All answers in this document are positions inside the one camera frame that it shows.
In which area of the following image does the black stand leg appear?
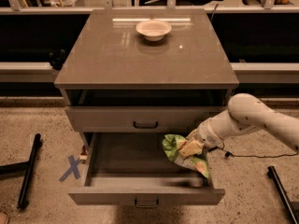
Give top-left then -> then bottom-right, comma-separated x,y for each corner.
267,166 -> 299,224
0,133 -> 43,210

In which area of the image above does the green rice chip bag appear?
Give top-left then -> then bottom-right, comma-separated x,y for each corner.
162,134 -> 209,178

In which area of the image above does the white paper bowl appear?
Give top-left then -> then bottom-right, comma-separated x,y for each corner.
135,20 -> 172,42

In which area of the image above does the black stand leg right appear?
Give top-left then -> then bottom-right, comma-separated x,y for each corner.
267,166 -> 299,224

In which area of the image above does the grey metal railing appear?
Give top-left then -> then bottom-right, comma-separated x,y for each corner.
0,0 -> 299,13

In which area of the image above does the grey drawer cabinet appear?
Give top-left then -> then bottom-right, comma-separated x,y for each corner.
53,8 -> 240,142

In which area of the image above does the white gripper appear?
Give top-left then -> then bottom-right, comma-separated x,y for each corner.
178,119 -> 223,157

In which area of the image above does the black power cable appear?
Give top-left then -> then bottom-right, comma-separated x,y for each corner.
207,132 -> 299,160

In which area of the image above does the black stand leg left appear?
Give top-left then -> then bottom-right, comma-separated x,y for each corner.
0,133 -> 43,210

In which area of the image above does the black clamp on rail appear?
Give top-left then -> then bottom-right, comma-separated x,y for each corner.
49,49 -> 65,70

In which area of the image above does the blue tape cross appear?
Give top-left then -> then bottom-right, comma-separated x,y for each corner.
59,156 -> 81,182

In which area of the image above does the closed grey drawer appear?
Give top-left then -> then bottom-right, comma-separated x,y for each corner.
65,106 -> 224,133

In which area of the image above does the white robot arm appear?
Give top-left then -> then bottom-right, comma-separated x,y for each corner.
178,93 -> 299,158

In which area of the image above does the open grey drawer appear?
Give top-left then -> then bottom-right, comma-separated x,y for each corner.
69,133 -> 225,208

